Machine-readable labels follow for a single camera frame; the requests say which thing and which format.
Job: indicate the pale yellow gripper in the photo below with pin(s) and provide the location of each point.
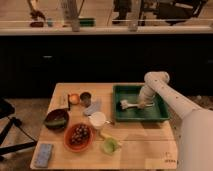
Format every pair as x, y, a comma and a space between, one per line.
142, 105

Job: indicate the white dish brush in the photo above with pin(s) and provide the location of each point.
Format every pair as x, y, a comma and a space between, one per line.
125, 105

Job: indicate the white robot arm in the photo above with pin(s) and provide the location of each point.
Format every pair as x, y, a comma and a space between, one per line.
195, 147

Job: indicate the grey-blue cloth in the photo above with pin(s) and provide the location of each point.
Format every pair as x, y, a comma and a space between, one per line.
94, 107

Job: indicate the white cup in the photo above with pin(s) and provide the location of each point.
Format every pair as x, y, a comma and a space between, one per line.
97, 120

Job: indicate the green plastic cup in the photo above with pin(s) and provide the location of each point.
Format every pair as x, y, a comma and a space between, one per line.
110, 145

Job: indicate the small metal cup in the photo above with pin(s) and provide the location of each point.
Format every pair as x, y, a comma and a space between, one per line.
85, 98

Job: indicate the orange fruit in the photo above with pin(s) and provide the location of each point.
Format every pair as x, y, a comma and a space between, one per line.
74, 99

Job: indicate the wooden folding table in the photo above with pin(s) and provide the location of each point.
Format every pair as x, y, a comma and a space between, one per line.
143, 145

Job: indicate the orange bowl with grapes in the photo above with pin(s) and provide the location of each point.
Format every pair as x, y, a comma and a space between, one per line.
78, 137

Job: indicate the dark bowl with cucumber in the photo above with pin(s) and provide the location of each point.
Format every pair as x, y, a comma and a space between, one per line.
57, 119

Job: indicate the blue sponge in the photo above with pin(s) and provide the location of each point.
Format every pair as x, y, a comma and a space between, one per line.
43, 155

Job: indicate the black chair base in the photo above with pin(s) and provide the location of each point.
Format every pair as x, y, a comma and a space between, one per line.
6, 110

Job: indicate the black-handled knife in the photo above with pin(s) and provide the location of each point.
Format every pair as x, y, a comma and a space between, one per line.
68, 102

